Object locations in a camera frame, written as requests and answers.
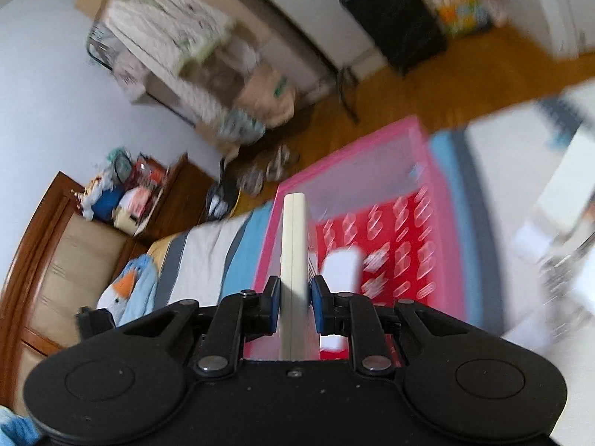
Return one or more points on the blue plush toy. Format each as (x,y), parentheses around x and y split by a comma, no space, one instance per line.
(135,283)

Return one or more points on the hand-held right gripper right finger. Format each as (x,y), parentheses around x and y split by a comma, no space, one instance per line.
(318,306)

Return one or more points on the white door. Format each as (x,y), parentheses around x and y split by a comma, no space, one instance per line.
(558,4)

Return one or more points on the small white rounded device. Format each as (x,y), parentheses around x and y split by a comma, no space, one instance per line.
(341,274)

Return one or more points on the colourful gift bag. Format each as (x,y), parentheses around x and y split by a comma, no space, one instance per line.
(460,9)

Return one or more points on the red glasses-print sheet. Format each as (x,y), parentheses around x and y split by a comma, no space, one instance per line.
(409,260)

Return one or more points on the white grey sneaker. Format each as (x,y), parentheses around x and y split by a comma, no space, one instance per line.
(251,180)

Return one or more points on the blue fluffy cloth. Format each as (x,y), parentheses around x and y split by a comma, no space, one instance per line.
(14,429)

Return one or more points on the small black object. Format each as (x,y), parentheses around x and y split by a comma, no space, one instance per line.
(95,323)

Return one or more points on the pile of assorted small goods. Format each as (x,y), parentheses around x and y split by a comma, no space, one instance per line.
(109,202)

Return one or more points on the blurred white grey object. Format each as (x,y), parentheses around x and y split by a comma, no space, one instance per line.
(558,204)

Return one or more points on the wooden nightstand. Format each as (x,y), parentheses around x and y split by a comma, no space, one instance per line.
(186,195)

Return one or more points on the beige shoe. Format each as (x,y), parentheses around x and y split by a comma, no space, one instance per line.
(292,155)
(277,167)

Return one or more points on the wooden padded headboard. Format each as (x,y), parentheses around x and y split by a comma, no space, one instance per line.
(79,251)

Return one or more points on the white green patterned bag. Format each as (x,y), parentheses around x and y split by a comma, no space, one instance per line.
(241,125)

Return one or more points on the cream remote control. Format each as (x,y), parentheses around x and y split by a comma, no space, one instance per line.
(294,251)

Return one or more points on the black suitcase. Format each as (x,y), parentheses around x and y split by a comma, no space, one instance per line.
(395,18)

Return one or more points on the large brown paper bag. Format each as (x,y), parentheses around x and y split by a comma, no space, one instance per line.
(265,88)

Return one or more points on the black metal clothes rack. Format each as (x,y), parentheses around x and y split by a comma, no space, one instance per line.
(348,97)

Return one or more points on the small brown paper bag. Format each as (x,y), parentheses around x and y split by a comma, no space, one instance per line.
(207,131)

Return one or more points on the striped blue white bedspread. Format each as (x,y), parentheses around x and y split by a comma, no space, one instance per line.
(204,260)

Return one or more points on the light hanging clothes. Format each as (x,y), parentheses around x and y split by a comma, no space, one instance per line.
(162,18)

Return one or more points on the pink cardboard box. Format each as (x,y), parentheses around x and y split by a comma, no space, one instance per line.
(362,172)

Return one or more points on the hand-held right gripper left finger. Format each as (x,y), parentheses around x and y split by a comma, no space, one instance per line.
(274,304)

